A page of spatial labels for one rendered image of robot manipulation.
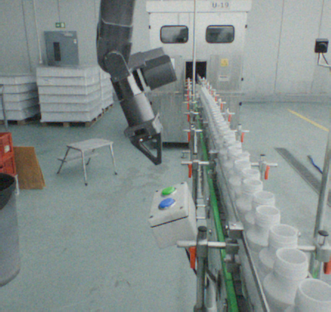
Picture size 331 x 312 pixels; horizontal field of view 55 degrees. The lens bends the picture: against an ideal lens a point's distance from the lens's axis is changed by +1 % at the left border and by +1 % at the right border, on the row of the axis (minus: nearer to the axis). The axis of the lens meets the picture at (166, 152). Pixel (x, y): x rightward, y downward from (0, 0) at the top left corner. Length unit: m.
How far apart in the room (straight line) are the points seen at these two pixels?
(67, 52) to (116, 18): 10.29
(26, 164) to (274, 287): 3.36
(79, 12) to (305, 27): 6.69
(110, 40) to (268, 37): 10.02
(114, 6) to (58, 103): 6.27
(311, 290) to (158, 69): 0.44
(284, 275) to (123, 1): 0.46
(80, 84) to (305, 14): 6.96
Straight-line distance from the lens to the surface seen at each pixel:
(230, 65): 4.78
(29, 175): 3.72
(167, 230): 0.64
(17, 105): 7.29
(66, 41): 10.87
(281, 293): 0.45
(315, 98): 11.04
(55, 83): 6.79
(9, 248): 2.31
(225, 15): 4.80
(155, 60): 0.62
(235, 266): 0.61
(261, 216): 0.53
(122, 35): 0.58
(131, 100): 0.63
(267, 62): 10.54
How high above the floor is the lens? 1.40
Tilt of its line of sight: 17 degrees down
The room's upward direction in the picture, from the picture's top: straight up
